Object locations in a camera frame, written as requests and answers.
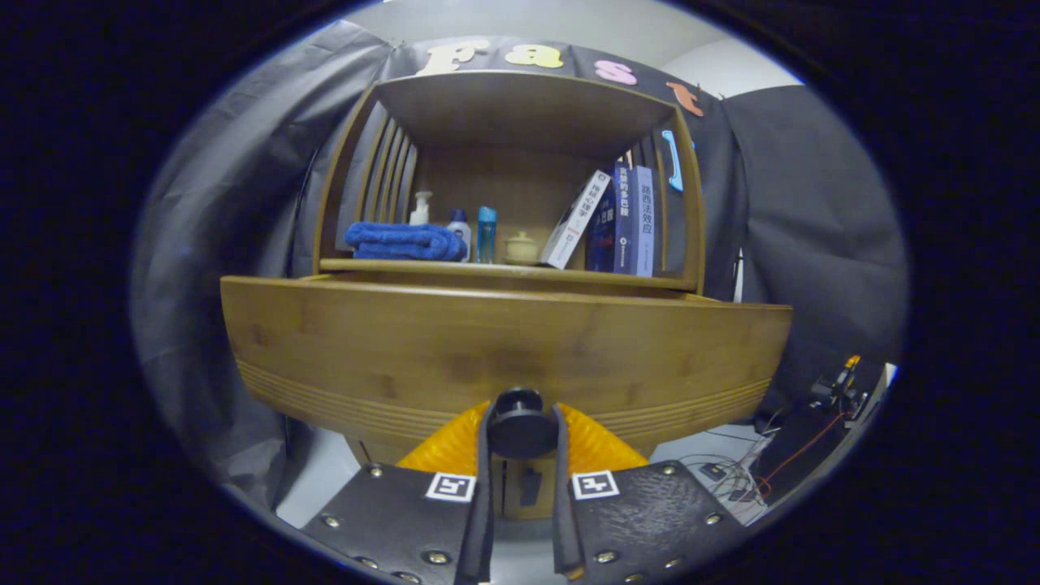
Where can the dark box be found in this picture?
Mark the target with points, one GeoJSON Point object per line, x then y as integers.
{"type": "Point", "coordinates": [804, 475]}

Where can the dark blue book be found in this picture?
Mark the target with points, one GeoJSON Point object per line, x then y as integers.
{"type": "Point", "coordinates": [621, 219]}

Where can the wooden cabinet door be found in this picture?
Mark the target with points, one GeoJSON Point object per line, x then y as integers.
{"type": "Point", "coordinates": [544, 505]}

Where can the black drawer knob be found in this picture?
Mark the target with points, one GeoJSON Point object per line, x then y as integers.
{"type": "Point", "coordinates": [522, 431]}

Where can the white book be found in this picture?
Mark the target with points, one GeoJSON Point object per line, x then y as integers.
{"type": "Point", "coordinates": [573, 223]}

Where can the wooden countertop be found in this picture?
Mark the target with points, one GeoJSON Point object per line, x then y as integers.
{"type": "Point", "coordinates": [520, 270]}

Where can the clear blue bottle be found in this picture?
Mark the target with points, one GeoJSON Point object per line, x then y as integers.
{"type": "Point", "coordinates": [486, 236]}

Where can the pale blue book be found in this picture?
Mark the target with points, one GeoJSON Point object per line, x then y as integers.
{"type": "Point", "coordinates": [644, 219]}

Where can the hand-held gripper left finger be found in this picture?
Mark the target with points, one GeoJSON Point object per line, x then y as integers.
{"type": "Point", "coordinates": [483, 520]}

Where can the white bottle with blue cap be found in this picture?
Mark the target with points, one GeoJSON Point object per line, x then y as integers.
{"type": "Point", "coordinates": [461, 234]}

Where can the wooden drawer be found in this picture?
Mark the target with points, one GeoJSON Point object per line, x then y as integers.
{"type": "Point", "coordinates": [406, 349]}

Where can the blue folded towel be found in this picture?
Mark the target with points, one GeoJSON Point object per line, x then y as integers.
{"type": "Point", "coordinates": [398, 241]}

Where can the white pump bottle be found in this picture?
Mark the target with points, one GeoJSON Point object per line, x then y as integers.
{"type": "Point", "coordinates": [420, 213]}

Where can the wooden cabinet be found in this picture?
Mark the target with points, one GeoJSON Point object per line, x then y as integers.
{"type": "Point", "coordinates": [520, 106]}

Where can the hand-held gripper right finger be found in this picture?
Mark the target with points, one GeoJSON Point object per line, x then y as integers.
{"type": "Point", "coordinates": [561, 520]}

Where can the cream lidded teacup with saucer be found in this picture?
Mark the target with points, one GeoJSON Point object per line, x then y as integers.
{"type": "Point", "coordinates": [522, 248]}

